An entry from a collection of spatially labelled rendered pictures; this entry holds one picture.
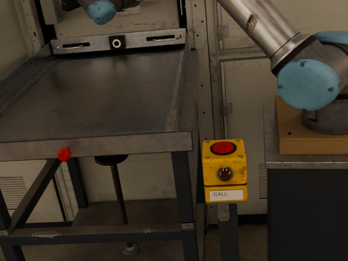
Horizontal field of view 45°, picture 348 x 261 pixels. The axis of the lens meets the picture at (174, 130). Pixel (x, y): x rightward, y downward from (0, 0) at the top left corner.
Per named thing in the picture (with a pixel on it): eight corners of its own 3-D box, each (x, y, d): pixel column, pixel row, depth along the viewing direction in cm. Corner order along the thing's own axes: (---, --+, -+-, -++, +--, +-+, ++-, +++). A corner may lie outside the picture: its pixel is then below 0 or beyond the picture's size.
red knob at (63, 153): (70, 162, 100) (67, 151, 98) (57, 163, 100) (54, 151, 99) (75, 153, 104) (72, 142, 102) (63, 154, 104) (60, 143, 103)
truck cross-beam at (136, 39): (187, 43, 161) (185, 27, 159) (53, 54, 167) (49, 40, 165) (187, 40, 166) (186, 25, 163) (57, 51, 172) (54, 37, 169)
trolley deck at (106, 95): (193, 150, 101) (191, 129, 98) (-45, 164, 108) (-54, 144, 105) (198, 63, 161) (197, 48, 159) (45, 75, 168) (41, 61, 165)
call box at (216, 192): (247, 203, 79) (246, 157, 74) (205, 205, 80) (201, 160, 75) (244, 179, 86) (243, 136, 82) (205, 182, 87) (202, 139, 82)
